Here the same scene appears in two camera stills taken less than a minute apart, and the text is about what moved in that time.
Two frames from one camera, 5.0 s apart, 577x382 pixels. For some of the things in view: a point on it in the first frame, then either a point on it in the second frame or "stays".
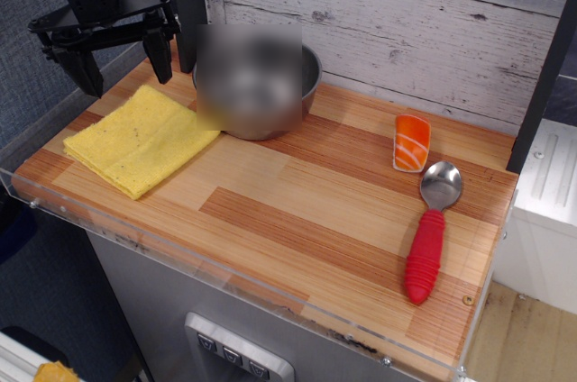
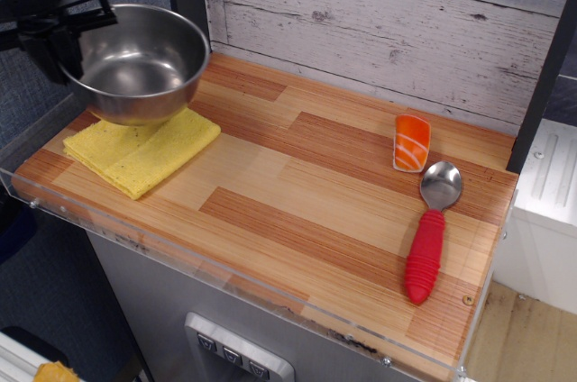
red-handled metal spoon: x=440 y=186 stays
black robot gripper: x=99 y=15 → x=48 y=18
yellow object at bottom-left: x=55 y=372 stays
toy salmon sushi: x=412 y=141 stays
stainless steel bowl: x=257 y=91 → x=144 y=69
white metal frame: x=537 y=259 stays
